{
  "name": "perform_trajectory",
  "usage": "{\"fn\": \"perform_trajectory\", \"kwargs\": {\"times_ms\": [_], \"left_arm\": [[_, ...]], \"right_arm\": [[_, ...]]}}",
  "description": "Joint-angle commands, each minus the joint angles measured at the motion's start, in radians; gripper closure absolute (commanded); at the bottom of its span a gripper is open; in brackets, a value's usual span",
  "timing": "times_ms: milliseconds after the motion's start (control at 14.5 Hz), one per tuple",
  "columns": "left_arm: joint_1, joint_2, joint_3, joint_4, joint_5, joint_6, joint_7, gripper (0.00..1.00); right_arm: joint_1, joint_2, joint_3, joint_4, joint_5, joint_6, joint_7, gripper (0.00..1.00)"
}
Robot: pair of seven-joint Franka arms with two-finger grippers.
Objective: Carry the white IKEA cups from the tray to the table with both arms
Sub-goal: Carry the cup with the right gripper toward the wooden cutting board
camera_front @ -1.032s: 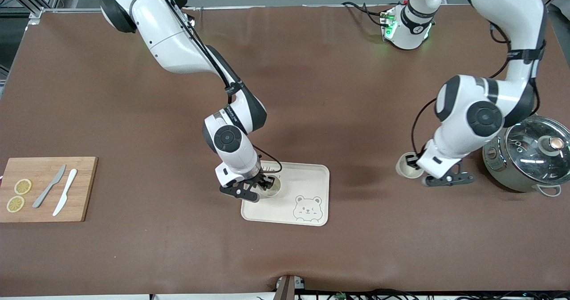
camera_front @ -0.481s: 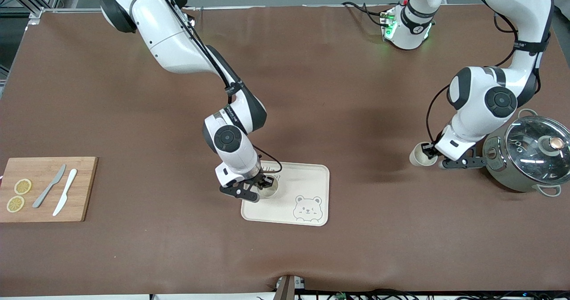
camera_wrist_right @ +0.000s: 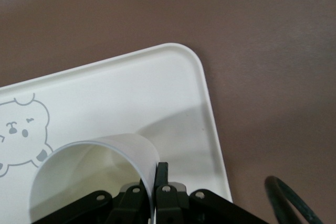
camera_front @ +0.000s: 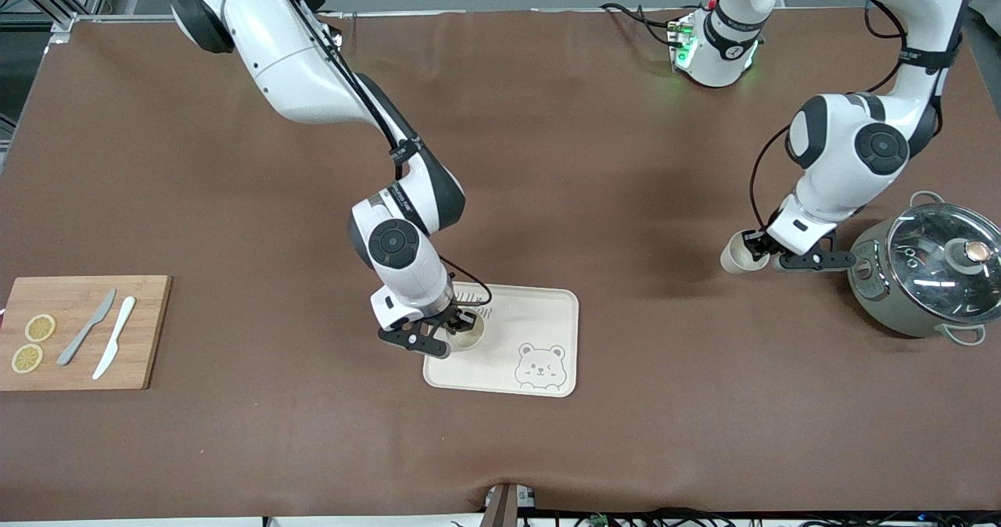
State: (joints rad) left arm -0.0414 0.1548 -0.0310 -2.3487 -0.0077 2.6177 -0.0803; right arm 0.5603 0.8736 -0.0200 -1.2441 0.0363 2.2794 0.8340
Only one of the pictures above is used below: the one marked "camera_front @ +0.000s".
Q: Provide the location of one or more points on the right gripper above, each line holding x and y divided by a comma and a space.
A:
452, 320

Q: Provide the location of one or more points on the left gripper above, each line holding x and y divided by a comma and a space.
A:
760, 243

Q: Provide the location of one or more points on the white IKEA cup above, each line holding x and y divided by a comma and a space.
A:
735, 259
469, 342

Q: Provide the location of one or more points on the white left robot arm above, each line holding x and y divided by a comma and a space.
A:
844, 159

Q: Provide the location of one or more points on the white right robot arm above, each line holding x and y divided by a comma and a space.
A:
297, 66

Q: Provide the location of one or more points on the cream bear print tray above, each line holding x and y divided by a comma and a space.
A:
500, 367

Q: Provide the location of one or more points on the grey-green rice cooker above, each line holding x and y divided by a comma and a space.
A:
876, 300

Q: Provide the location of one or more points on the glass cooker lid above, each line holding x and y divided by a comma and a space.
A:
931, 269

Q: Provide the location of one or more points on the brown table mat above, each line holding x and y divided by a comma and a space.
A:
579, 159

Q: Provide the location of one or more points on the white plastic knife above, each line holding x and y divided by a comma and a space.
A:
115, 336

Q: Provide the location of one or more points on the grey plastic knife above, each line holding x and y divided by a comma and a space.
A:
87, 327

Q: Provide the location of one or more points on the wooden cutting board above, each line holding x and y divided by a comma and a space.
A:
78, 374

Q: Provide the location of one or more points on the lemon slice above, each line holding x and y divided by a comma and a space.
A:
27, 359
40, 328

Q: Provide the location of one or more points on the metal table edge bracket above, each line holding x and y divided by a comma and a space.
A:
504, 507

